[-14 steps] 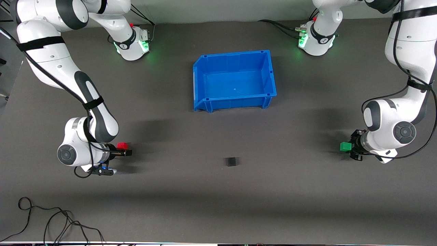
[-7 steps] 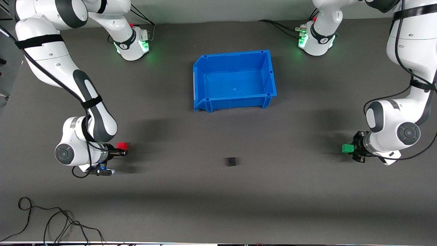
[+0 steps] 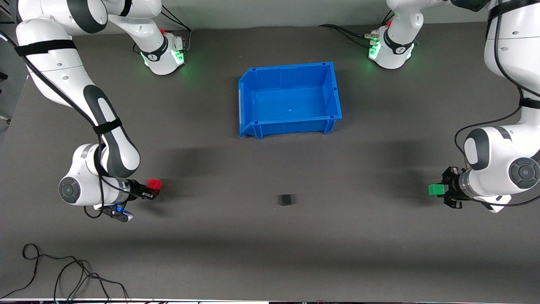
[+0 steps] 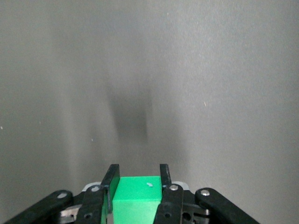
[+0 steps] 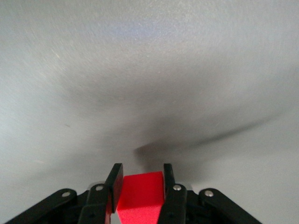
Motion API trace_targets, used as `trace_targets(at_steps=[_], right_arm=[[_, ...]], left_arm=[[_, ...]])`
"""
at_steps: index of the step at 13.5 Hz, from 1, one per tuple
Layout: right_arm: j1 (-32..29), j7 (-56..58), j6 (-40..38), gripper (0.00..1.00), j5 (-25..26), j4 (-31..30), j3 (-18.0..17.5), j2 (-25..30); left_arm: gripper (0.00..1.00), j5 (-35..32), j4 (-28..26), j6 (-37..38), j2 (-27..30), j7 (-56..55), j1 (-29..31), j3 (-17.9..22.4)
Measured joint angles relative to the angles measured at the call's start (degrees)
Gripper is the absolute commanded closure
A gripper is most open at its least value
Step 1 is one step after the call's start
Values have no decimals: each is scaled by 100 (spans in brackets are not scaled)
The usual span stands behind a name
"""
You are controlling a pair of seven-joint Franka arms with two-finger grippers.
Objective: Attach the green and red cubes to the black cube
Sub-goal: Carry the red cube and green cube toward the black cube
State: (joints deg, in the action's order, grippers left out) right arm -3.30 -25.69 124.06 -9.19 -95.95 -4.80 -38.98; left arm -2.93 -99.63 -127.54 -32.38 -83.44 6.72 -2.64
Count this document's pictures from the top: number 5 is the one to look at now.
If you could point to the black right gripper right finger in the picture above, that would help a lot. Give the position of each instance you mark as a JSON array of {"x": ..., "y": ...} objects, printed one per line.
[{"x": 174, "y": 203}]

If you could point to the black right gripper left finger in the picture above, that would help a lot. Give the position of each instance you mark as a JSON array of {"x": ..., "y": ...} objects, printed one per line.
[{"x": 98, "y": 203}]

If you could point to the small red cube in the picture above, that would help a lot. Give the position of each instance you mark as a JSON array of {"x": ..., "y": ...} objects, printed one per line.
[{"x": 140, "y": 193}]

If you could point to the dark grey table mat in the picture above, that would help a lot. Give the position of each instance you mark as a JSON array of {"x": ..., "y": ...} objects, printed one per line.
[{"x": 149, "y": 70}]

